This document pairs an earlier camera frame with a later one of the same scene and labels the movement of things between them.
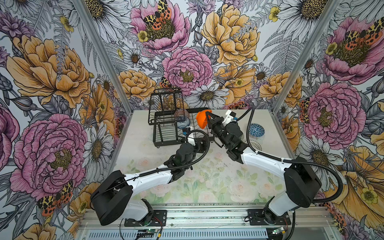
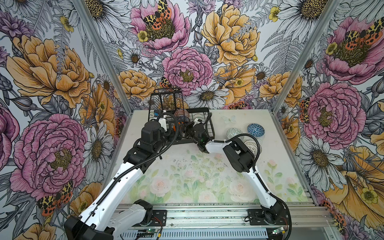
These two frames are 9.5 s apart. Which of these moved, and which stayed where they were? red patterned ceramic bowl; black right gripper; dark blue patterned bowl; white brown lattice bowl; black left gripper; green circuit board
Moved: black left gripper; black right gripper
Stayed: red patterned ceramic bowl; white brown lattice bowl; green circuit board; dark blue patterned bowl
